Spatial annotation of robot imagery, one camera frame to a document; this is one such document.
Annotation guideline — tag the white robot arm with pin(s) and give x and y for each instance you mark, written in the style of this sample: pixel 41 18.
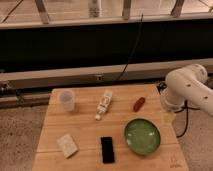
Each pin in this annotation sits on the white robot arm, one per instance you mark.
pixel 187 84

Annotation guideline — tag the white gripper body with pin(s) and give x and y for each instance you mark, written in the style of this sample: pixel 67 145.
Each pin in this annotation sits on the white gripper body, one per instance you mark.
pixel 168 116

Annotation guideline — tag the white sponge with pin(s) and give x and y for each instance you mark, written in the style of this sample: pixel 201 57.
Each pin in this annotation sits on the white sponge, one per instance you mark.
pixel 67 145

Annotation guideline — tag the green bowl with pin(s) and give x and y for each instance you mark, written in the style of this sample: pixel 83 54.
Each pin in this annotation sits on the green bowl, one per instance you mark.
pixel 142 136

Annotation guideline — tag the translucent ceramic cup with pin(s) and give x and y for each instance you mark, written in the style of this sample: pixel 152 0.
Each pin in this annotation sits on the translucent ceramic cup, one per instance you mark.
pixel 67 99

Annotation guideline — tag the black rectangular block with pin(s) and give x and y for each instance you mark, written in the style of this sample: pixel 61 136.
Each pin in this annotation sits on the black rectangular block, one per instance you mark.
pixel 107 150

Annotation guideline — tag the red sausage toy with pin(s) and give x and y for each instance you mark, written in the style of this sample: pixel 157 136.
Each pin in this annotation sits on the red sausage toy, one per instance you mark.
pixel 138 104

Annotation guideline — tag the metal rail frame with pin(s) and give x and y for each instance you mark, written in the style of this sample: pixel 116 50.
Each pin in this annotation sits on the metal rail frame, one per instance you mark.
pixel 53 43

